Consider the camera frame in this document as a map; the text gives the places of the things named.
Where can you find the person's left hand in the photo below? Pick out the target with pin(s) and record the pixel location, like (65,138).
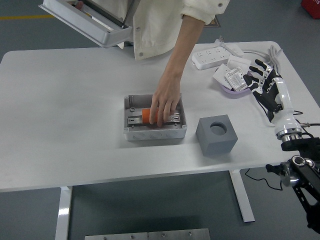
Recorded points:
(165,100)

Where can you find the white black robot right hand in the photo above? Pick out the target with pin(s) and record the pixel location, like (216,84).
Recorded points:
(283,95)

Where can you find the person's right hand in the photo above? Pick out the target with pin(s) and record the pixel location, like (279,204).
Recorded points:
(80,5)

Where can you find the orange cylindrical battery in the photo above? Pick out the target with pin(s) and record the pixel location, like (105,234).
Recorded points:
(146,115)

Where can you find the grey box cover frame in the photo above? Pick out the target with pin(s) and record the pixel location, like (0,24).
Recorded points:
(100,35)

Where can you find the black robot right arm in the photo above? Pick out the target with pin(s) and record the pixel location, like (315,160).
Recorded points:
(302,172)

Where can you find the person's left forearm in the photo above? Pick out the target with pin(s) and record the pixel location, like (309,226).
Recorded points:
(185,47)

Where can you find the grey junction box base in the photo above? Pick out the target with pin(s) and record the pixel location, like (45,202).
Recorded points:
(155,136)

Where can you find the labelled white socket panel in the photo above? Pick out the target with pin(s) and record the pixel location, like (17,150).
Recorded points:
(236,78)

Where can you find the white square socket panel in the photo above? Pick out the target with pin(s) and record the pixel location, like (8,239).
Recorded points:
(237,61)

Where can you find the white power strip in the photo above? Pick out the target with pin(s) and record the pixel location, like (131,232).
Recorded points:
(210,58)

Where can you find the white plain socket panel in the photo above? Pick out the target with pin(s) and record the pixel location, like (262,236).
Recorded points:
(221,75)

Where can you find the grey cube holder block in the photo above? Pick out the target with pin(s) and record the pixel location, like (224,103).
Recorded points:
(215,145)

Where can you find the person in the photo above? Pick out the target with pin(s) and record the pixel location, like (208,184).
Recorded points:
(155,25)

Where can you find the white power plug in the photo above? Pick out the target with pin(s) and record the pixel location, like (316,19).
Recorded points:
(220,42)

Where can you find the red object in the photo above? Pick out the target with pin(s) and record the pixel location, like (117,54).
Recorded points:
(311,7)

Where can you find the dark floor sign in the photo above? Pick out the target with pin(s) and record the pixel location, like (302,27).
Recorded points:
(215,22)

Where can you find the white table leg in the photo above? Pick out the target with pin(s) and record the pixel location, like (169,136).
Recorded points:
(243,197)
(63,212)

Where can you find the grey metal plate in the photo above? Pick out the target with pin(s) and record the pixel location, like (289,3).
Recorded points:
(117,237)
(180,235)

